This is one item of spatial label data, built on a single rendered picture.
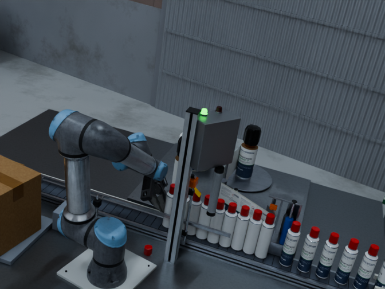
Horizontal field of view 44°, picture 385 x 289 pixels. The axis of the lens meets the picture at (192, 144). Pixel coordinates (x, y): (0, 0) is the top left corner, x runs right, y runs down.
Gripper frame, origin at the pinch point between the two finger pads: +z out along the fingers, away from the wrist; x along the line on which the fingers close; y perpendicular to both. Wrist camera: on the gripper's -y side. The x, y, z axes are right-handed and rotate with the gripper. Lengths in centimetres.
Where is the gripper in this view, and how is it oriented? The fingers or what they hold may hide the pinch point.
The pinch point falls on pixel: (162, 210)
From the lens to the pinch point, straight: 208.7
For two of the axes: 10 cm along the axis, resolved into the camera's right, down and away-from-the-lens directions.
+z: 3.3, 9.0, 2.8
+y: 3.0, -3.8, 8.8
